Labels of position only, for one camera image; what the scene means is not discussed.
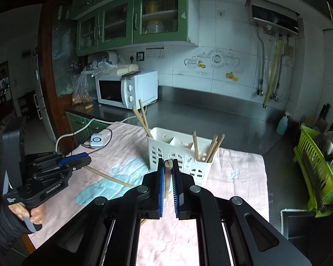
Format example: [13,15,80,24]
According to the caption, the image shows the blue soap dispenser bottle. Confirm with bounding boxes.
[276,112,290,135]

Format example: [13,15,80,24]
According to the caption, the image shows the white microwave oven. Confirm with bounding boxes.
[95,71,158,109]

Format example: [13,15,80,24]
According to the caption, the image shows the lime green dish rack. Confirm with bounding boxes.
[293,125,333,217]

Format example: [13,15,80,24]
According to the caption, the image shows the green wall cabinet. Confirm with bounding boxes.
[71,0,200,56]

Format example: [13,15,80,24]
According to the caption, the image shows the small white blue device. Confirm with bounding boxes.
[89,133,104,149]

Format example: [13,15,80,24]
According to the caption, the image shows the plastic bag with food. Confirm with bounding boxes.
[71,72,92,105]

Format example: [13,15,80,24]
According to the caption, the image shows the white gas water heater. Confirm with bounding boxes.
[246,0,299,36]

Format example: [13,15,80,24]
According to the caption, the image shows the pink and teal towel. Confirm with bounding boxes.
[30,123,269,265]

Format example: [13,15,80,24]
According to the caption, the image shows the person's left hand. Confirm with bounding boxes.
[8,203,46,225]

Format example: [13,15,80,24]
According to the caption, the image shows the yellow gas hose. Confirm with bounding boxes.
[262,41,283,109]

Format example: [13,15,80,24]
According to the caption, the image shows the white power cable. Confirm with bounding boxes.
[54,108,148,155]

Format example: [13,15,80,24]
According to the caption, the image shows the cream plastic utensil holder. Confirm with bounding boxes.
[147,127,213,185]

